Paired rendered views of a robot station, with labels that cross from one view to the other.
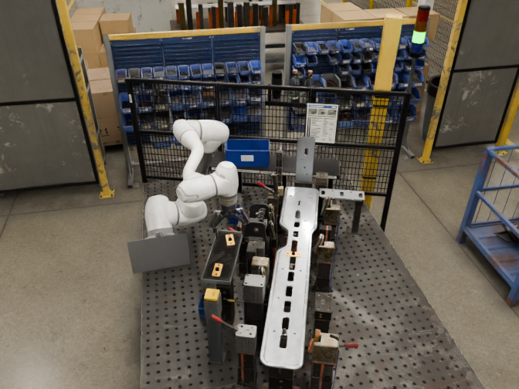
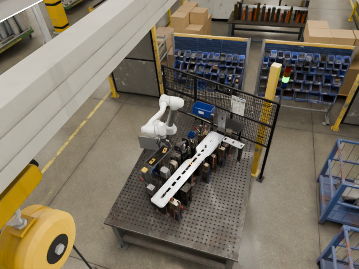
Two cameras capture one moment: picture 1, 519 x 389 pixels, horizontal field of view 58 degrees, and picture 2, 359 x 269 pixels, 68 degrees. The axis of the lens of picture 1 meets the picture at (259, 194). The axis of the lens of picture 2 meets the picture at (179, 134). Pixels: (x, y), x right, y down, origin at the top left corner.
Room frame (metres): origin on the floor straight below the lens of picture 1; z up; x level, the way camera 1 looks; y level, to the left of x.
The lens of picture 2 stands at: (0.01, -1.22, 3.62)
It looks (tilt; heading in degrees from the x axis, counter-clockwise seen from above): 44 degrees down; 32
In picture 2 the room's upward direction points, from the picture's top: 5 degrees counter-clockwise
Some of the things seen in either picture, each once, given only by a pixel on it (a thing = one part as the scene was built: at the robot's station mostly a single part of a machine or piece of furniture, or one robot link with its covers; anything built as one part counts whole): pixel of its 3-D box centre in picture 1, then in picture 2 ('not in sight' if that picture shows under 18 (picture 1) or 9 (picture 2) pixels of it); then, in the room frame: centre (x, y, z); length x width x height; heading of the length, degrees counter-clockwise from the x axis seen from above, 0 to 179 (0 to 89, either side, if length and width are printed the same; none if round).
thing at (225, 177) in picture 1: (224, 178); (160, 128); (1.84, 0.16, 1.54); 0.13 x 0.11 x 0.16; 119
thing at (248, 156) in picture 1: (247, 153); (203, 109); (2.86, 0.08, 1.10); 0.30 x 0.17 x 0.13; 89
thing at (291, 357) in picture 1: (294, 257); (190, 165); (1.90, -0.19, 1.00); 1.38 x 0.22 x 0.02; 172
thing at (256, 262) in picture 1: (260, 287); (174, 172); (1.78, -0.01, 0.89); 0.13 x 0.11 x 0.38; 82
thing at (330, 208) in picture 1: (330, 228); (220, 156); (2.29, -0.44, 0.87); 0.12 x 0.09 x 0.35; 82
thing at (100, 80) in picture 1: (90, 93); (173, 50); (5.32, 2.03, 0.52); 1.21 x 0.81 x 1.05; 15
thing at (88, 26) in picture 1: (106, 54); (192, 28); (6.72, 2.20, 0.52); 1.20 x 0.80 x 1.05; 8
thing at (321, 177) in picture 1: (320, 197); (228, 139); (2.63, -0.41, 0.88); 0.08 x 0.08 x 0.36; 82
